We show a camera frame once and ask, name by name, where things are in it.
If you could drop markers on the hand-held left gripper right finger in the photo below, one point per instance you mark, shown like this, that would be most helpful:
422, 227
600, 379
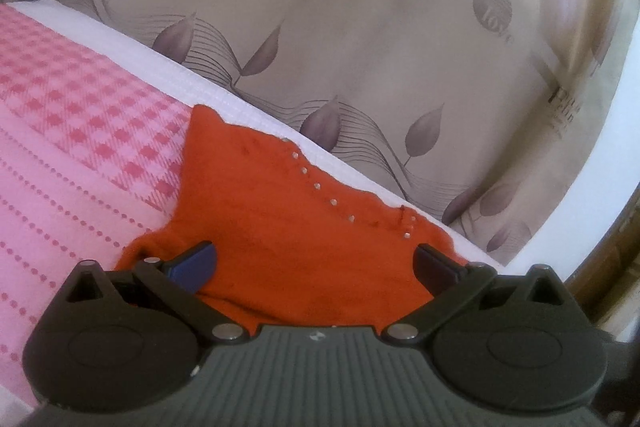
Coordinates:
434, 266

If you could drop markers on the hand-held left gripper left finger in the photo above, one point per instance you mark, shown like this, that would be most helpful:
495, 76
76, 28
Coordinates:
196, 263

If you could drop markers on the orange knit sweater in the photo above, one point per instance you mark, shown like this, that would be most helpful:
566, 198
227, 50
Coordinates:
300, 232

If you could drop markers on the pink checked bed sheet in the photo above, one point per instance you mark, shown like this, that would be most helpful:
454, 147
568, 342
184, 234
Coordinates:
250, 112

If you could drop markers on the pink checkered bed blanket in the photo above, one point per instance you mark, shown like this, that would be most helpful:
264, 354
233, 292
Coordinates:
75, 147

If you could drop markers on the brown wooden furniture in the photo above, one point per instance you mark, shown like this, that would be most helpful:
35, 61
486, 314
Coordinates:
607, 267

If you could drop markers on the beige leaf print curtain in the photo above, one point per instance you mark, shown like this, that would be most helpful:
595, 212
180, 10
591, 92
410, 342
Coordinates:
350, 32

